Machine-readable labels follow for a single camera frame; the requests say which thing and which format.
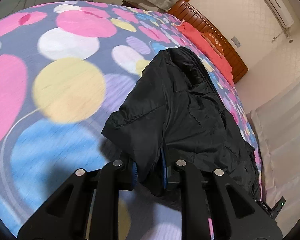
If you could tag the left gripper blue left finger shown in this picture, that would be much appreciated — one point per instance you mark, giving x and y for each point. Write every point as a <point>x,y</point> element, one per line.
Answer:
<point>134,175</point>

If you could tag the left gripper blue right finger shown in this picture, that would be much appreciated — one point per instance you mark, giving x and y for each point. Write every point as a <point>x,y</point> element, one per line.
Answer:
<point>164,166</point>

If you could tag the black puffer jacket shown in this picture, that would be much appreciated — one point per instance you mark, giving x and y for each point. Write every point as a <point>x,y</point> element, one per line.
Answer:
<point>175,106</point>

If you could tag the cream curtain right side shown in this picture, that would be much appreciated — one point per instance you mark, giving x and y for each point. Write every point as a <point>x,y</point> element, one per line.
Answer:
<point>276,125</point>

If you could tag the colourful polka dot bedspread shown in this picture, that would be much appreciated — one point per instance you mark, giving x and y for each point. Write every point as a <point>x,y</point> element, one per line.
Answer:
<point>64,68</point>

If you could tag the red pillow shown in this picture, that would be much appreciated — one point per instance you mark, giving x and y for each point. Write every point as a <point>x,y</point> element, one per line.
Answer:
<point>208,49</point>

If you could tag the orange embroidered cushion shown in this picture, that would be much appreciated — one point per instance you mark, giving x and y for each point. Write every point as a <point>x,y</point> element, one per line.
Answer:
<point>214,42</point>

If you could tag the brown wooden headboard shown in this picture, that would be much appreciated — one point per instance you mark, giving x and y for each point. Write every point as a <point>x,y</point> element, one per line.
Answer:
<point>184,11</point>

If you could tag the grey wall switch plate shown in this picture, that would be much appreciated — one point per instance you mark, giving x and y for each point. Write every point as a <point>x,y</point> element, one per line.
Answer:
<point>236,41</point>

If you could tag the white wall air conditioner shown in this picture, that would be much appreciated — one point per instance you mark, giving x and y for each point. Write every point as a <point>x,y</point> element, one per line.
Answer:
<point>281,12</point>

